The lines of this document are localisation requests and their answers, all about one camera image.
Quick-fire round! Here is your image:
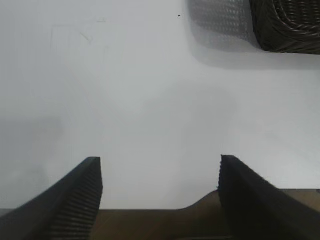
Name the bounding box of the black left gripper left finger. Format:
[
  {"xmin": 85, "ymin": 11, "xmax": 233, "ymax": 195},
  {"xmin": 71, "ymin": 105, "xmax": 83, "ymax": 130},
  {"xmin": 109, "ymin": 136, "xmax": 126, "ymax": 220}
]
[{"xmin": 0, "ymin": 156, "xmax": 104, "ymax": 240}]

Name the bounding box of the dark brown wicker basket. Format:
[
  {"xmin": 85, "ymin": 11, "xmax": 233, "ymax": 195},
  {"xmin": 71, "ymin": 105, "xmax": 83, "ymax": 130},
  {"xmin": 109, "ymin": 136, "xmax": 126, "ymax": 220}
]
[{"xmin": 249, "ymin": 0, "xmax": 320, "ymax": 55}]

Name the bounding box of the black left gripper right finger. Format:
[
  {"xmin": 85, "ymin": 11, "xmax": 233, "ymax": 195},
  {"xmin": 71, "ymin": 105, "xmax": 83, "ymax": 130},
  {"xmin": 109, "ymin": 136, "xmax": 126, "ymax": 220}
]
[{"xmin": 216, "ymin": 154, "xmax": 320, "ymax": 240}]

